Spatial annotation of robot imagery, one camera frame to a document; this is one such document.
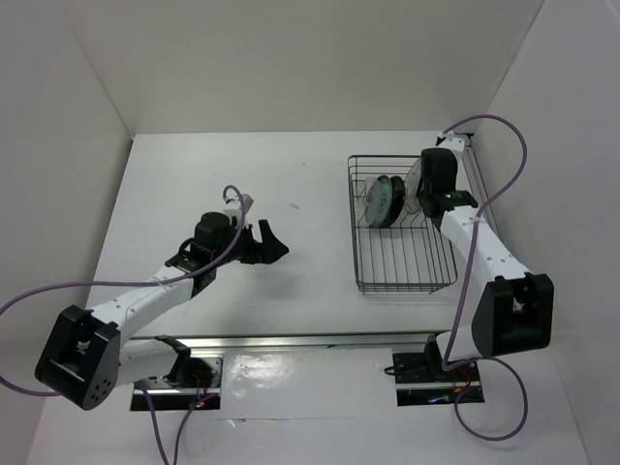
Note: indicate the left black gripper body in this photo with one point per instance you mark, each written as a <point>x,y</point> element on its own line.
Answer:
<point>243,250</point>

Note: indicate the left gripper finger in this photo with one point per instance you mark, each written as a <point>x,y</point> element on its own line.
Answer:
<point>269,240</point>
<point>269,253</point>

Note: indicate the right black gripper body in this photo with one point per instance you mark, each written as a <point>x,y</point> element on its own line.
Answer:
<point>422,191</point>

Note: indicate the frosted beige glass plate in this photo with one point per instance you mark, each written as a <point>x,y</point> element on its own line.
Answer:
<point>412,204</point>

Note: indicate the black round plate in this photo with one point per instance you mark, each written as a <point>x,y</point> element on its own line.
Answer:
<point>397,200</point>

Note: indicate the blue patterned ceramic plate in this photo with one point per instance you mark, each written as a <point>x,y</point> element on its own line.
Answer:
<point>386,199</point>

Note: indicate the clear ribbed glass plate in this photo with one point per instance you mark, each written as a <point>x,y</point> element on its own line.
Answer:
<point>368,204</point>

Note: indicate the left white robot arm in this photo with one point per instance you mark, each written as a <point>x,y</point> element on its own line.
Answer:
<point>89,352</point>

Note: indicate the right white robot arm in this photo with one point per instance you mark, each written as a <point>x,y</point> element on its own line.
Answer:
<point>503,308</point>

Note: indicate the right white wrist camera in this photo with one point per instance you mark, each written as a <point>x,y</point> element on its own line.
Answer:
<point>455,144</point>

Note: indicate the metal wire dish rack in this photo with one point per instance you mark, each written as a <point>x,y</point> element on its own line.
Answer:
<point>410,256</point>

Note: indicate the aluminium front rail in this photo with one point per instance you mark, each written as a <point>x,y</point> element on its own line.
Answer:
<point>389,339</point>

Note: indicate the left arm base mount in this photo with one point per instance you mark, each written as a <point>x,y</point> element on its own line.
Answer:
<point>199,386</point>

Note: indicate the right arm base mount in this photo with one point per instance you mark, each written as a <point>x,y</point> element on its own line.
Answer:
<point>420,382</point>

